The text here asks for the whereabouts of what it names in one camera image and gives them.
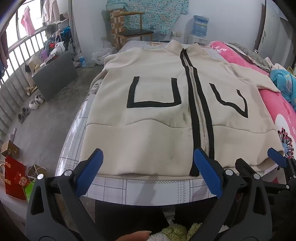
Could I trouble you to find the blue printed cloth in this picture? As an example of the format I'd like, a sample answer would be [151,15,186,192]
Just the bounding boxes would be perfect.
[269,68,296,107]

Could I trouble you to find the wooden chair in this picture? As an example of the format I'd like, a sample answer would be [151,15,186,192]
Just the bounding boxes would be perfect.
[102,10,155,50]

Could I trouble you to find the door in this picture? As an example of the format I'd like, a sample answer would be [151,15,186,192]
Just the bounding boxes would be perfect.
[258,2,292,54]

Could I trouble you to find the red gift bag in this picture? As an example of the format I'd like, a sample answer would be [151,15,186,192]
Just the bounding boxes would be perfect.
[5,155,29,201]

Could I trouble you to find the beige zip jacket black trim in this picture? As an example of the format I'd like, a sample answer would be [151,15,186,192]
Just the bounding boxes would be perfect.
[80,39,284,178]

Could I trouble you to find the green bag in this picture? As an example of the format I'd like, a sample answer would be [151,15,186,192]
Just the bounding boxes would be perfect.
[24,182,35,202]

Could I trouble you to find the teal plastic basin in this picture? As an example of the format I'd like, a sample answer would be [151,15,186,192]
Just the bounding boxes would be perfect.
[106,2,126,11]

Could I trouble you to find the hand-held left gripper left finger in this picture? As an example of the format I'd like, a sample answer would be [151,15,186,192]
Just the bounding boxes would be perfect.
[25,148,107,241]

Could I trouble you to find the brown paper bag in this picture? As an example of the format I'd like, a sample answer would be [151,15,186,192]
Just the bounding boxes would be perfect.
[27,164,48,180]

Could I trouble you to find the brick patterned cushion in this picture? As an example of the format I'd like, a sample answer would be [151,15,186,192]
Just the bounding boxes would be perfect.
[109,10,125,47]

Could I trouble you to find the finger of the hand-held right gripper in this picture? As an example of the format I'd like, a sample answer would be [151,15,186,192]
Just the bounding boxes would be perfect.
[235,158,255,180]
[267,148,296,180]

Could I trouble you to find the pile of mixed clothes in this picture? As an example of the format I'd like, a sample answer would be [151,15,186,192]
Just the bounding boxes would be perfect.
[42,25,77,58]

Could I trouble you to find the hanging beige garments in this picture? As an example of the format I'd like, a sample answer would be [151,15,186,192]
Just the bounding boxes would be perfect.
[42,0,64,24]

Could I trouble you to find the white water dispenser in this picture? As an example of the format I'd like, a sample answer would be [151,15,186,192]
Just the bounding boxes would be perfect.
[187,35,208,45]

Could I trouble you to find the teal floral wall cloth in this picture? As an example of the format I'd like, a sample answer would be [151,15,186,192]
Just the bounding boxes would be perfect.
[107,0,189,35]

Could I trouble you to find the green white fuzzy mat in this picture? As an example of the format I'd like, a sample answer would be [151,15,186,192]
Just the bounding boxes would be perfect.
[150,222,204,241]

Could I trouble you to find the hanging pink shirt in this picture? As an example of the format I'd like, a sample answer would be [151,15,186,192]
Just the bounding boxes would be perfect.
[21,7,36,36]

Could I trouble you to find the metal window railing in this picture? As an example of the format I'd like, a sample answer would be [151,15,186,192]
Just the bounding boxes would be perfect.
[0,23,50,137]

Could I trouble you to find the brown cardboard box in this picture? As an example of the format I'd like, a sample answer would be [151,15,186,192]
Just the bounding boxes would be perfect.
[1,140,20,159]

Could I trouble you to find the blue water bottle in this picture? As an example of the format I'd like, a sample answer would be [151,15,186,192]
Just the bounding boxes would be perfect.
[192,15,209,37]

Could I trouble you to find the person's left hand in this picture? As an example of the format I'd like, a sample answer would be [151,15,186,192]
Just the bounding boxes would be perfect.
[115,230,152,241]

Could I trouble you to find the white plastic bag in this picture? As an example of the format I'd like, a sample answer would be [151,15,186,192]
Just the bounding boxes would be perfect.
[92,47,117,65]

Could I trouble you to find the hanging dark garment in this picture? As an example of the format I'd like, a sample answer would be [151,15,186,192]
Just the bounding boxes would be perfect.
[0,30,8,77]

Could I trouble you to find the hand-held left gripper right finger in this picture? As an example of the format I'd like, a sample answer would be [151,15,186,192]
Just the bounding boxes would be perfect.
[194,148,271,241]

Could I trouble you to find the pink floral blanket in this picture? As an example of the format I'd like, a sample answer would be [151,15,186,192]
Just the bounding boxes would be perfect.
[207,40,296,163]

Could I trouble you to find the grey cabinet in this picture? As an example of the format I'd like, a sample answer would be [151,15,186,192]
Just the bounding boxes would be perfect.
[31,51,78,102]

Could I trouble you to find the grey brown blanket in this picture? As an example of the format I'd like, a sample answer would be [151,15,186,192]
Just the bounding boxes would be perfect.
[225,42,273,70]

